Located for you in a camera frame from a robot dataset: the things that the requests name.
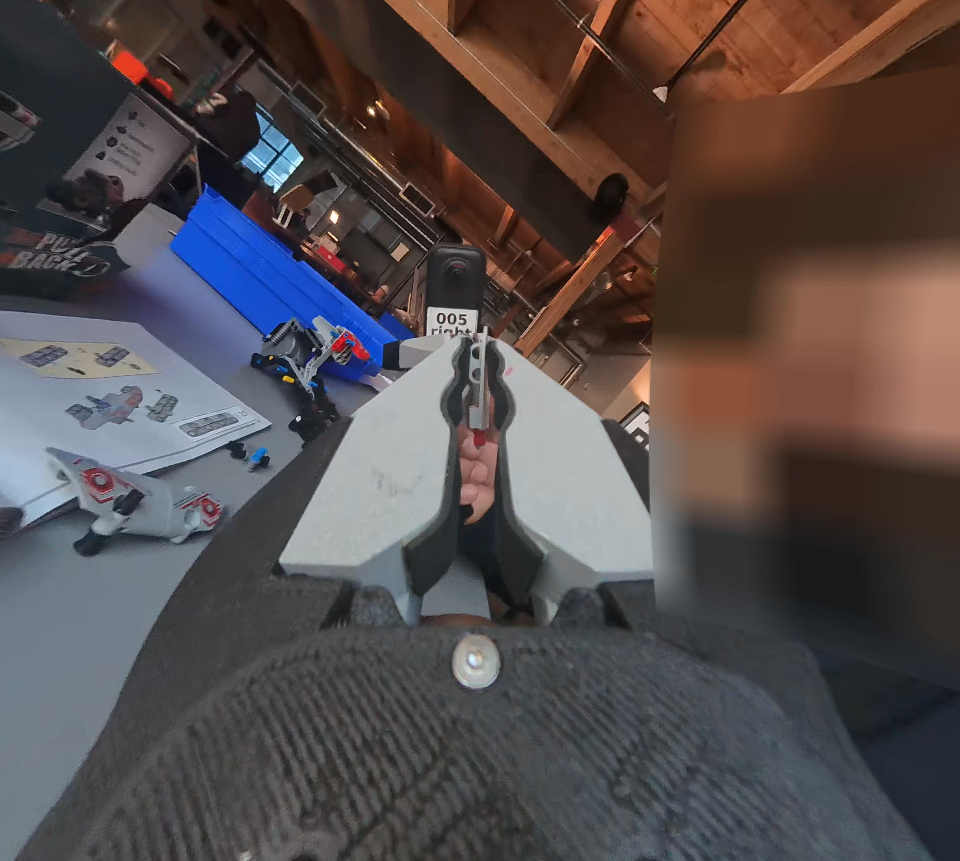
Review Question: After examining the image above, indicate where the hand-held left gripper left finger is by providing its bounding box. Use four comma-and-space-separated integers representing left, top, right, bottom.
277, 334, 462, 628

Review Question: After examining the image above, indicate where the grey lego piece red pin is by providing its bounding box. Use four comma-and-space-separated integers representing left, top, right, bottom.
462, 325, 495, 448

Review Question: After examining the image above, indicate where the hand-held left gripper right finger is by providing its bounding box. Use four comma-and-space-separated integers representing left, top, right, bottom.
487, 337, 655, 628

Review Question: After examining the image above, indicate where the black lego box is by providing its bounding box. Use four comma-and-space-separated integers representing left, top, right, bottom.
0, 0, 205, 303

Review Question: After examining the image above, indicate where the part-built lego chassis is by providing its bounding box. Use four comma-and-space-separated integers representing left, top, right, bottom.
251, 315, 374, 444

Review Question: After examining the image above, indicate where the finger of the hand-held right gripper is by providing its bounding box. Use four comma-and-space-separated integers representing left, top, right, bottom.
382, 334, 453, 373

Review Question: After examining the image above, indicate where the lego instruction booklet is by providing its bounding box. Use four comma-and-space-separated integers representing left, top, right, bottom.
0, 309, 273, 528

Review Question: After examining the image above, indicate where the blue plastic bin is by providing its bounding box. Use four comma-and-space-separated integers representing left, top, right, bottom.
169, 184, 417, 376

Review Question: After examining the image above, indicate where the person's right hand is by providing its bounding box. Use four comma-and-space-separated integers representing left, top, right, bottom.
457, 426, 501, 526

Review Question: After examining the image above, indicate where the grey lego wing red print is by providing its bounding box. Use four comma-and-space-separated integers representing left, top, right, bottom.
45, 447, 226, 556

